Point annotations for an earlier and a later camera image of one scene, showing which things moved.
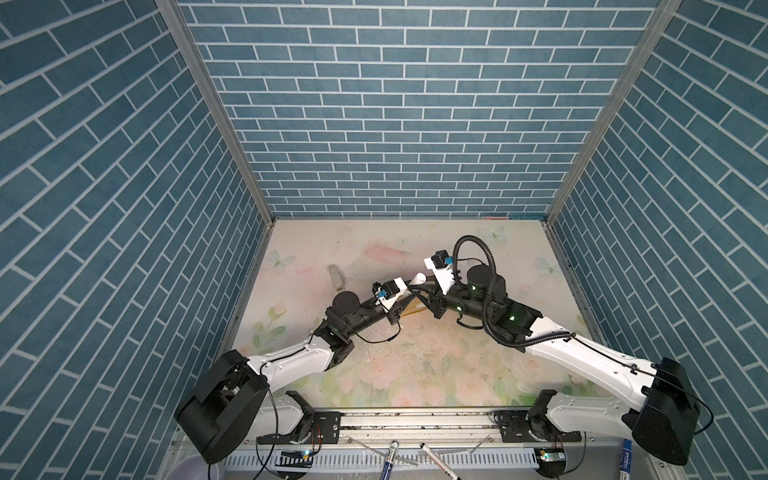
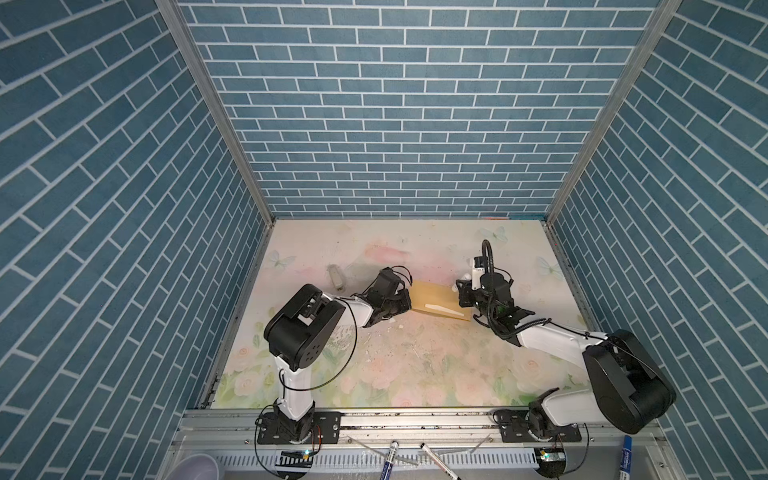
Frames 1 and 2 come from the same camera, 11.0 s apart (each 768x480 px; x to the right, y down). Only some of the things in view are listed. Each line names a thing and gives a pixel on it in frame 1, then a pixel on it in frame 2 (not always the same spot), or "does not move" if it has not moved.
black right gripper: [435, 301] → [465, 291]
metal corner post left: [189, 44] does not move
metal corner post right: [661, 21] does not move
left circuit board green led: [294, 465] does not move
